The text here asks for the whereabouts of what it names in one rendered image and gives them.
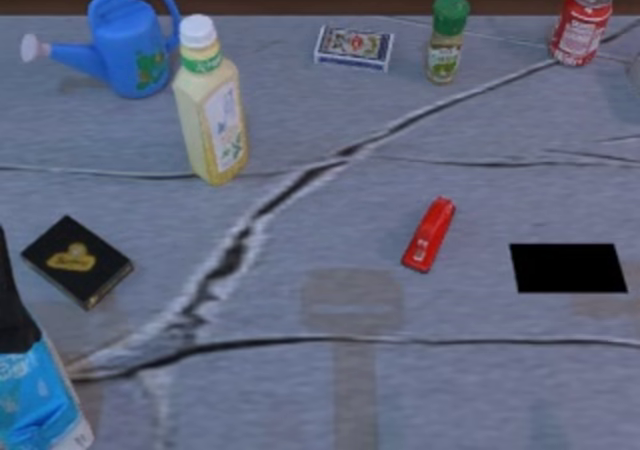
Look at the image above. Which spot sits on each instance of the green capped spice jar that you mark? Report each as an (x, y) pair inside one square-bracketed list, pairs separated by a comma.
[(445, 45)]

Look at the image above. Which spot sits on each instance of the red soda can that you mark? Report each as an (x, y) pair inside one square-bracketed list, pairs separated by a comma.
[(580, 27)]

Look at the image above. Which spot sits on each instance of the black box gold emblem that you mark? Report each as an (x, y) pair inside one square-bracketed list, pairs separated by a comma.
[(75, 262)]

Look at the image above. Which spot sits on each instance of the red stapler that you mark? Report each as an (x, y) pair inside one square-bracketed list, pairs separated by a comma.
[(430, 235)]

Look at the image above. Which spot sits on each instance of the yellow juice bottle white cap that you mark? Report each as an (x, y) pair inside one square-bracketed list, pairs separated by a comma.
[(212, 115)]

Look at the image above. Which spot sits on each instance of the black bottle blue label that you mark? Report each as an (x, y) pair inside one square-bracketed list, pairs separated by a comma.
[(27, 370)]

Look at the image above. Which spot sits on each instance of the blue white card box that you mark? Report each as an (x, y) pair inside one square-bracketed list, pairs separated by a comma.
[(354, 48)]

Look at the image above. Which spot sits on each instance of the blue plastic watering can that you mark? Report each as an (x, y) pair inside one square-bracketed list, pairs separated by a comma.
[(125, 45)]

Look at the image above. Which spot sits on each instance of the black rectangle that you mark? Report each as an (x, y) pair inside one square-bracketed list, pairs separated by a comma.
[(568, 267)]

